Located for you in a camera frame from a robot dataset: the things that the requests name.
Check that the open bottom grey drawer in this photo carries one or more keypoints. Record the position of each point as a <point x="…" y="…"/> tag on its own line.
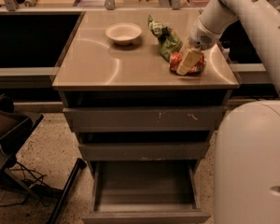
<point x="144" y="192"/>

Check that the grey drawer cabinet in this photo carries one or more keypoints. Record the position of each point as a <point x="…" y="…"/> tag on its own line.
<point x="97" y="73"/>

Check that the black metal leg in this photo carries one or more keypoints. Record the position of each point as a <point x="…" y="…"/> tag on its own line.
<point x="79" y="165"/>

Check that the dark chair base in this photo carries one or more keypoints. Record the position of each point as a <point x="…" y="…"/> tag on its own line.
<point x="15" y="128"/>

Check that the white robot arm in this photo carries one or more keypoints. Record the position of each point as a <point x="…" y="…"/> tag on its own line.
<point x="247" y="151"/>

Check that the green chip bag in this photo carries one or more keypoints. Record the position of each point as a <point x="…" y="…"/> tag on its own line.
<point x="169" y="41"/>

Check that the top grey drawer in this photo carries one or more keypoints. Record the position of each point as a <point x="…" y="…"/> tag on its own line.
<point x="146" y="119"/>

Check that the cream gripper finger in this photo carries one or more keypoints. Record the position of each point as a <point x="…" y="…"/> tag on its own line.
<point x="190" y="58"/>

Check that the middle grey drawer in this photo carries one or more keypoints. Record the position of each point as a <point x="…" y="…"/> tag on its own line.
<point x="144" y="151"/>

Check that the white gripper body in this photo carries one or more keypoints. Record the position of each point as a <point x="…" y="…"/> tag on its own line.
<point x="201" y="38"/>

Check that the white paper bowl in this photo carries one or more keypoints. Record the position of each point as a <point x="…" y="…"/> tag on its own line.
<point x="123" y="33"/>

